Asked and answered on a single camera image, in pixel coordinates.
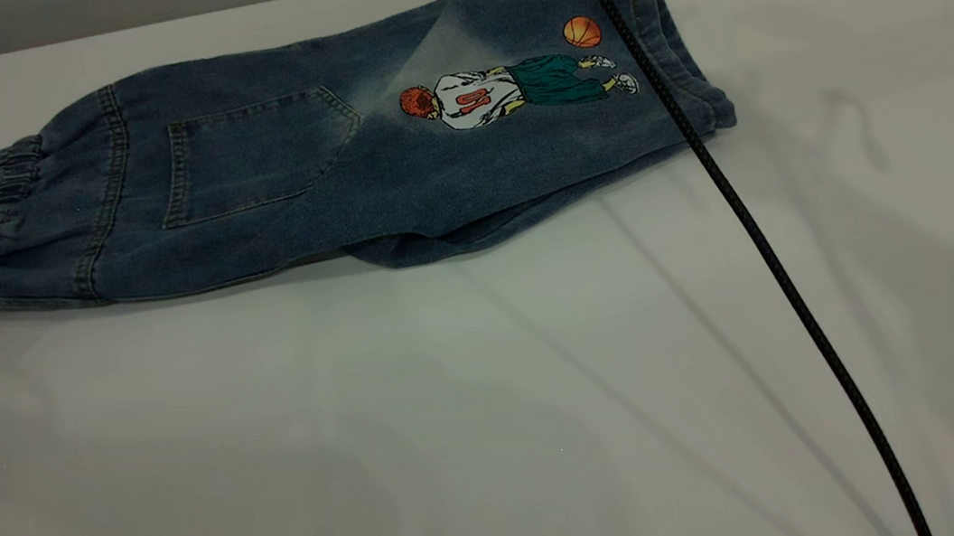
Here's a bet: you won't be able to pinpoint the blue denim pants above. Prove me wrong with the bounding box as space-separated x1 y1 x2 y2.
0 0 751 320

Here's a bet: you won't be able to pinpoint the black braided cable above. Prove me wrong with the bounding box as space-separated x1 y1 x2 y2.
563 0 934 536

